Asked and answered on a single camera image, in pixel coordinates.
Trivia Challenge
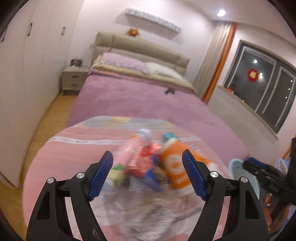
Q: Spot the beige bedside table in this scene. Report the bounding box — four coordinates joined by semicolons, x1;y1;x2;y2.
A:
61;66;90;94

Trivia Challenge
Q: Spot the small picture frame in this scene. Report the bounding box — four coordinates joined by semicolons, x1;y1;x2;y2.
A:
70;59;83;67

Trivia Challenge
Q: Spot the ceiling spot light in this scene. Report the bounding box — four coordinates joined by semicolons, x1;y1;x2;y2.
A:
216;9;226;17

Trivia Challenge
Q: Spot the purple covered bed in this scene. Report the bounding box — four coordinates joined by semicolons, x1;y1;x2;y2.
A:
67;72;249;163

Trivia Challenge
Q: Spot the pink bottle white cap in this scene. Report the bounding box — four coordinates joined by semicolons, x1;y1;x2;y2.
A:
112;128;151;171

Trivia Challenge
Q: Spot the white pillow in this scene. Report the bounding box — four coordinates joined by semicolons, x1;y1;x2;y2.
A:
145;62;183;80

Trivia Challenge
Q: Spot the red blue snack box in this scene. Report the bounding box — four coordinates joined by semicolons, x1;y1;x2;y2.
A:
126;142;162;191

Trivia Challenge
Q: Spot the white wardrobe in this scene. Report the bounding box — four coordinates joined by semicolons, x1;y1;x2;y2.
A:
1;1;83;187

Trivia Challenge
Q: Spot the blue plastic stool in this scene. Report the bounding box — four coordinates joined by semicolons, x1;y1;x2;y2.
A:
276;158;290;174

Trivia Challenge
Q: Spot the dark framed window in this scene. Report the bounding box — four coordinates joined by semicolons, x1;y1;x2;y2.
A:
224;42;295;133

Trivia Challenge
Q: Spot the beige orange curtain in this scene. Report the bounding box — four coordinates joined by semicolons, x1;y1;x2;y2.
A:
193;22;235;99

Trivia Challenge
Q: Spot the white wall shelf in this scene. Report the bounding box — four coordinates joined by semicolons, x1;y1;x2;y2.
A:
125;8;182;33

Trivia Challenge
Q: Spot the red round window sticker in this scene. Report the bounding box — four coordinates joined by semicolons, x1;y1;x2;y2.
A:
247;69;259;82

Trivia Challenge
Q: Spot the orange bottle teal cap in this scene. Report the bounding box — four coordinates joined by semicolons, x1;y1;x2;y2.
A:
158;133;212;196

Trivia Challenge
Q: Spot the purple pillow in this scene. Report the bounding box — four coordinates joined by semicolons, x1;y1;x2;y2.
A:
99;52;150;75

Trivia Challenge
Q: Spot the pink elephant blanket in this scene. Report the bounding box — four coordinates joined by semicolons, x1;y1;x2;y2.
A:
23;116;230;240

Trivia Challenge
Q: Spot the light blue laundry basket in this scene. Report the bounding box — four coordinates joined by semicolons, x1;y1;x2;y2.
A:
228;159;260;199

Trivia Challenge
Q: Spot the dark object on bed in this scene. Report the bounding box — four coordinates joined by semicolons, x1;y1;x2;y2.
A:
165;88;176;95

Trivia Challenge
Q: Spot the red orange plush ornament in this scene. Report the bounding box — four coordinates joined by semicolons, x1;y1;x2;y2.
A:
126;28;139;37

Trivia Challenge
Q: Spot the green yellow snack packet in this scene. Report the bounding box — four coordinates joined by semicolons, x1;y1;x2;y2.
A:
105;164;126;189

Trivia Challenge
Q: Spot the beige padded headboard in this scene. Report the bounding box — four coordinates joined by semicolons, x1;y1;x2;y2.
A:
91;32;190;76

